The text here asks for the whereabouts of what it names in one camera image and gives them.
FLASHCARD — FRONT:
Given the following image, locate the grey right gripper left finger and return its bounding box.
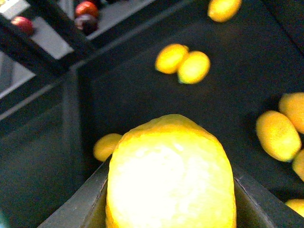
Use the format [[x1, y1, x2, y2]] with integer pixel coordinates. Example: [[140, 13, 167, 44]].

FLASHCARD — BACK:
[[39, 157, 111, 228]]

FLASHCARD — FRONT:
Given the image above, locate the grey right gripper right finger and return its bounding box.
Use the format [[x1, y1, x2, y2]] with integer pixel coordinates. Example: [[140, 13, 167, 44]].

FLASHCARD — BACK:
[[234, 174, 304, 228]]

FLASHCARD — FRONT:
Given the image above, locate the black fruit tray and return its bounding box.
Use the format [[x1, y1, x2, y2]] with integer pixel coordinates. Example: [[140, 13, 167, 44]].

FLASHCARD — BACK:
[[72, 0, 304, 204]]

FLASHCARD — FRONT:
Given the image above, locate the red apple on tray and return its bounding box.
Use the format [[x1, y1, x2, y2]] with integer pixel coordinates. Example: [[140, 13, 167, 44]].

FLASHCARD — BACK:
[[11, 16, 34, 36]]

